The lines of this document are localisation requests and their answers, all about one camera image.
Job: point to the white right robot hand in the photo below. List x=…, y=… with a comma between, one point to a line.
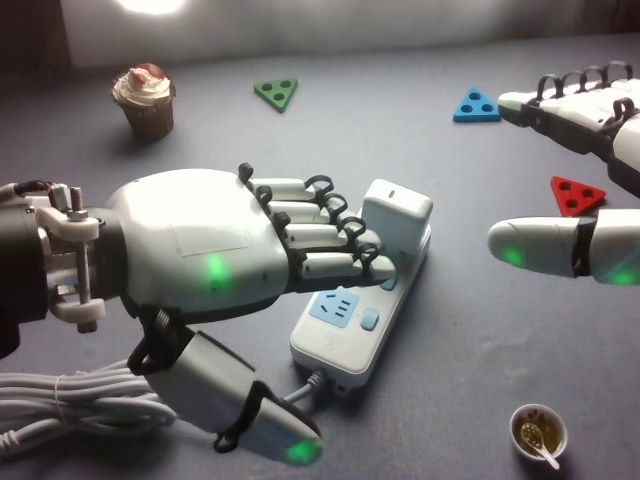
x=620, y=145

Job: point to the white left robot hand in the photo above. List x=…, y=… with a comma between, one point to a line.
x=190, y=235

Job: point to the white power strip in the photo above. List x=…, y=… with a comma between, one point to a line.
x=345, y=340

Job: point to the white power adapter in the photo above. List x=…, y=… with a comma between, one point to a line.
x=395, y=210

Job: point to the red triangle block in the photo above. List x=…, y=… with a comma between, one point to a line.
x=575, y=204

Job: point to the toy cupcake with white frosting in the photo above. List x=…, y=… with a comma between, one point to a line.
x=147, y=100

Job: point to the blue triangle block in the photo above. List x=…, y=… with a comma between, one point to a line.
x=477, y=114

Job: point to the green triangle block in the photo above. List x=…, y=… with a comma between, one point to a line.
x=277, y=95

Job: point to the dark curtain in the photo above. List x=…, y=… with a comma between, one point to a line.
x=30, y=30

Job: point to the small white bowl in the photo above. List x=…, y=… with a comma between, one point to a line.
x=552, y=425

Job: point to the small white spoon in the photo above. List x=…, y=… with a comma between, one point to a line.
x=530, y=435

